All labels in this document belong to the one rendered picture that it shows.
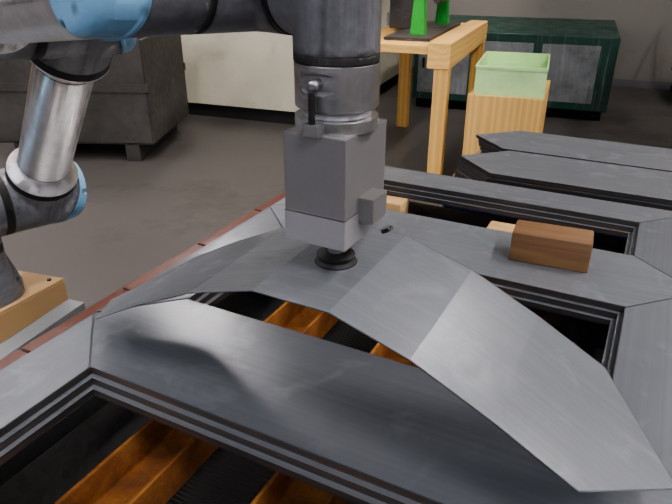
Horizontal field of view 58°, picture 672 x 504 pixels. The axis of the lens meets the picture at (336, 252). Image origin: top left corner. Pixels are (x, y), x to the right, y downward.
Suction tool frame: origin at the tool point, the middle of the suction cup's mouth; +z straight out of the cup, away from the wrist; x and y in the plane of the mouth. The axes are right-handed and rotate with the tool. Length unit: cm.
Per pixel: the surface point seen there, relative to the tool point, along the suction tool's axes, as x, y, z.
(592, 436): -26.4, -1.6, 8.7
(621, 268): -25, 48, 16
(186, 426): 12.7, -10.7, 17.6
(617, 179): -20, 91, 15
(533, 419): -21.7, -5.1, 6.1
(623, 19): 32, 684, 33
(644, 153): -24, 114, 15
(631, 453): -29.8, 0.2, 10.7
